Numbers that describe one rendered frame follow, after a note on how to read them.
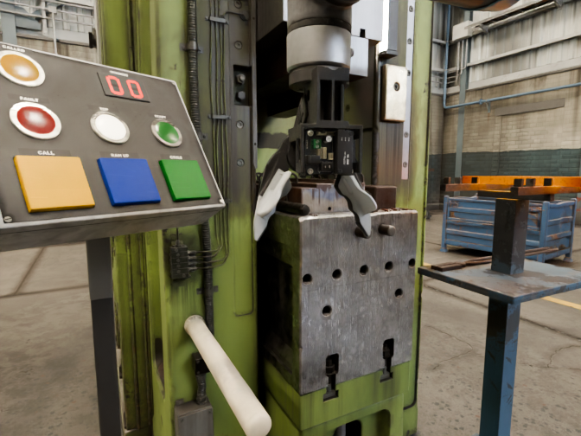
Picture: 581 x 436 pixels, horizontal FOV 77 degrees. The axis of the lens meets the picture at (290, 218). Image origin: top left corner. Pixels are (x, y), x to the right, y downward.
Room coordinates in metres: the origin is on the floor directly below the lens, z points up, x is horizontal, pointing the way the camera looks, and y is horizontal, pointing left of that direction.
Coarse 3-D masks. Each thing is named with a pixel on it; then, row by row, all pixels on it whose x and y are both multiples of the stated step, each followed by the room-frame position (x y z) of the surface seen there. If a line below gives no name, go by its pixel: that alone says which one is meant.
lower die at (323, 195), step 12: (300, 180) 1.12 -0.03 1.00; (312, 180) 1.06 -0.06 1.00; (324, 180) 1.00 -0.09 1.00; (300, 192) 0.92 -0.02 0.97; (312, 192) 0.93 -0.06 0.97; (324, 192) 0.95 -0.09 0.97; (336, 192) 0.97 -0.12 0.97; (312, 204) 0.93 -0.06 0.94; (324, 204) 0.95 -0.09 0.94; (336, 204) 0.97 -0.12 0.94
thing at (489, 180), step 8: (464, 176) 1.16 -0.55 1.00; (480, 176) 1.12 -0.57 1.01; (488, 176) 1.09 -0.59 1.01; (496, 176) 1.07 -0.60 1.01; (504, 176) 1.05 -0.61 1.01; (512, 176) 1.03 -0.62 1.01; (520, 176) 1.01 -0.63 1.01; (528, 176) 0.99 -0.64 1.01; (536, 176) 0.99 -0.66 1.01; (536, 184) 0.97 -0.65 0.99; (560, 184) 0.92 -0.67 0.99; (568, 184) 0.90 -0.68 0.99; (576, 184) 0.89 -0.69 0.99
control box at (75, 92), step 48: (0, 48) 0.53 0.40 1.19; (0, 96) 0.49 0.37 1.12; (48, 96) 0.54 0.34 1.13; (96, 96) 0.60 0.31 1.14; (144, 96) 0.67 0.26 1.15; (0, 144) 0.45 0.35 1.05; (48, 144) 0.50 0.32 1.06; (96, 144) 0.55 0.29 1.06; (144, 144) 0.61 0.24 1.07; (192, 144) 0.69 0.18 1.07; (0, 192) 0.42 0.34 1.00; (96, 192) 0.51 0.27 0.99; (0, 240) 0.43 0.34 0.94; (48, 240) 0.49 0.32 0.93
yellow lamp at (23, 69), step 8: (8, 56) 0.52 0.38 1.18; (16, 56) 0.53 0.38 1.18; (8, 64) 0.52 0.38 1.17; (16, 64) 0.53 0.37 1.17; (24, 64) 0.53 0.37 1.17; (32, 64) 0.54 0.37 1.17; (8, 72) 0.51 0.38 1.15; (16, 72) 0.52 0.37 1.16; (24, 72) 0.53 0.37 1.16; (32, 72) 0.54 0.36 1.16; (24, 80) 0.52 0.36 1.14; (32, 80) 0.53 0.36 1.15
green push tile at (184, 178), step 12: (168, 168) 0.61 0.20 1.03; (180, 168) 0.63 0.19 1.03; (192, 168) 0.65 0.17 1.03; (168, 180) 0.60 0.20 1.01; (180, 180) 0.62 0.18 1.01; (192, 180) 0.64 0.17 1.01; (204, 180) 0.66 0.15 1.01; (180, 192) 0.60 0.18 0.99; (192, 192) 0.62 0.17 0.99; (204, 192) 0.64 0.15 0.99
